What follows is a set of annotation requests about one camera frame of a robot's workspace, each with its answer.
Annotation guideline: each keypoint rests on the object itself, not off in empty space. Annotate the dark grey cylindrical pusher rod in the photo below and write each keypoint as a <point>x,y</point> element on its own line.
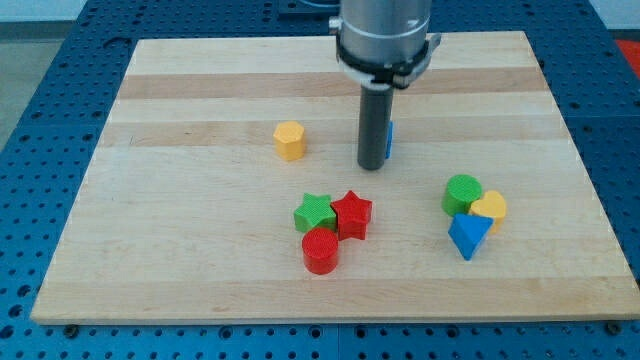
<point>374,124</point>

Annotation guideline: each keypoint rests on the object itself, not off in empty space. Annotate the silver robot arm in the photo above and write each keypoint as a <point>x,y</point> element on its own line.
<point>383,45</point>

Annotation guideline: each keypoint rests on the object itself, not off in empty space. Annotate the red star block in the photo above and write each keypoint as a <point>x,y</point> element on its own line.
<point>353,214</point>

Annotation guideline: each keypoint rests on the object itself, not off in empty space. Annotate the green star block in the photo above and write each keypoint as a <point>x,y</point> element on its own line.
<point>315,211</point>

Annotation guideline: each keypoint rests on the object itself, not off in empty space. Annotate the blue block behind rod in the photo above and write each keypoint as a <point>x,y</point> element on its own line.
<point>389,144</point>

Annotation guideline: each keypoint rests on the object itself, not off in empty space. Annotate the yellow hexagon block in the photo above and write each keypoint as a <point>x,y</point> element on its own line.
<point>290,141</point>

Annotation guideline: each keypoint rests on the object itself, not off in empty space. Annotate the green cylinder block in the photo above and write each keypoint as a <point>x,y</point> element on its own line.
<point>460,192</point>

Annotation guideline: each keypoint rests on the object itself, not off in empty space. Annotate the yellow heart block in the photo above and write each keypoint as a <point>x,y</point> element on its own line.
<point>492,205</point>

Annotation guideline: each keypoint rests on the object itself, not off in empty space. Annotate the red cylinder block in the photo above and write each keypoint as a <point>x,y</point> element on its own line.
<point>320,250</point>

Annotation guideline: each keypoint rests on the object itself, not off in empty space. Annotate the blue triangle block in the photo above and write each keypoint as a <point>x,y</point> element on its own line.
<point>468,233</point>

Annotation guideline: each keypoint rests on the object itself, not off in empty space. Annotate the wooden board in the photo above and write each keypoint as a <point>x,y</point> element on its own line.
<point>185,212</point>

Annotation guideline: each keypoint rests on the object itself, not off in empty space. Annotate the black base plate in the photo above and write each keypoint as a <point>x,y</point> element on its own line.
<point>307,8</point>

